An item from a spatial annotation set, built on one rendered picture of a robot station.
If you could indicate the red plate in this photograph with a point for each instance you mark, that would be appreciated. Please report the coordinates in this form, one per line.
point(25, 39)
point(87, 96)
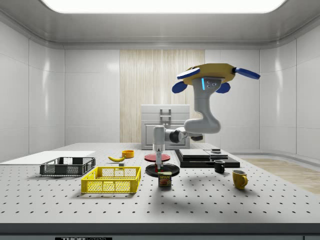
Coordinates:
point(151, 157)

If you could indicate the black plate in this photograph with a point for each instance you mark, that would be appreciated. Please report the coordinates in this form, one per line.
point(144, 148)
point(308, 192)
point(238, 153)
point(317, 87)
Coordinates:
point(172, 170)

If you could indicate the yellow bowl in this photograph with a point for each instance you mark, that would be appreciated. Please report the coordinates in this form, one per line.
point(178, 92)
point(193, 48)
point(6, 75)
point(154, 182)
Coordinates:
point(128, 154)

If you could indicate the drone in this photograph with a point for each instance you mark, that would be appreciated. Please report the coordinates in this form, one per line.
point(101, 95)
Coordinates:
point(212, 71)

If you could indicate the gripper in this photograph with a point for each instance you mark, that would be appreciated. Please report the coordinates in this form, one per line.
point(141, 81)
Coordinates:
point(159, 156)

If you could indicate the black mug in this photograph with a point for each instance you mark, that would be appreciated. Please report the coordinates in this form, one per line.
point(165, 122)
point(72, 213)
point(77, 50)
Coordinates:
point(219, 167)

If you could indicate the yellow mug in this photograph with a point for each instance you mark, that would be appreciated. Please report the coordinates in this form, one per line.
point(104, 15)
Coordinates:
point(238, 180)

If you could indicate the yellow basket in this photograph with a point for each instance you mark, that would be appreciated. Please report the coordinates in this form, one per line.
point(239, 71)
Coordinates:
point(110, 186)

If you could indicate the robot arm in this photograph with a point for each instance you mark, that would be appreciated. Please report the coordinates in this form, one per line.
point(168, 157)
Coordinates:
point(202, 105)

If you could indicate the puzzle cube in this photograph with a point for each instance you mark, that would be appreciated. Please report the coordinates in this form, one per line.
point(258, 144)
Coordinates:
point(156, 170)

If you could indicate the white cabinet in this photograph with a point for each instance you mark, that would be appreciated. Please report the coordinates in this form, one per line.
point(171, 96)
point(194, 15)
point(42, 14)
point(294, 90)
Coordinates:
point(150, 117)

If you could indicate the white board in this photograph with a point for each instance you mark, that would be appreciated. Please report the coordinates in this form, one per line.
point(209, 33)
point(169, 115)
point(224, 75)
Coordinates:
point(45, 156)

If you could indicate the dark grey basket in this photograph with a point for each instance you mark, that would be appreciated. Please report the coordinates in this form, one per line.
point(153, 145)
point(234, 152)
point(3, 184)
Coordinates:
point(65, 169)

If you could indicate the black stove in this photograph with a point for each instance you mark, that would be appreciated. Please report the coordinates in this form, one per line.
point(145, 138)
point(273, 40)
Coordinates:
point(195, 153)

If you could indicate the banana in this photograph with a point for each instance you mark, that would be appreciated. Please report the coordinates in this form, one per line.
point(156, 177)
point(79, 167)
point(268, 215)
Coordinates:
point(116, 159)

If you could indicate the flat-sided can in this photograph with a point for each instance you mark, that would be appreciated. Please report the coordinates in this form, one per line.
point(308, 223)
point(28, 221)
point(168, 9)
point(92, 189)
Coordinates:
point(165, 180)

